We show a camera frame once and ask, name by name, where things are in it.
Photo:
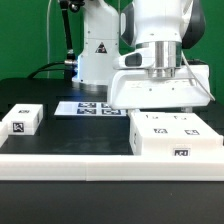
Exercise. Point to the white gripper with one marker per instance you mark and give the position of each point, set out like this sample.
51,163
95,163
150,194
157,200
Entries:
136,89

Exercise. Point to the white cabinet door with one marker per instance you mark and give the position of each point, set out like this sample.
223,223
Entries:
190,124
154,124

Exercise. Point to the white cabinet body box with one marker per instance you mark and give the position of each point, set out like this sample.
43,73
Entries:
172,145

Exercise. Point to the white cabinet top block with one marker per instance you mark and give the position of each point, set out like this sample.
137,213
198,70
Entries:
24,119

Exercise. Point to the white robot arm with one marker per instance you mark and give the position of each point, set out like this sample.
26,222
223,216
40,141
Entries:
136,55

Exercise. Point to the white tag sheet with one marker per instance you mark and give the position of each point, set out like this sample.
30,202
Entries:
72,108

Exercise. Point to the white U-shaped border fence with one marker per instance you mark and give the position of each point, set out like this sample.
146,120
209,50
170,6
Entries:
62,150

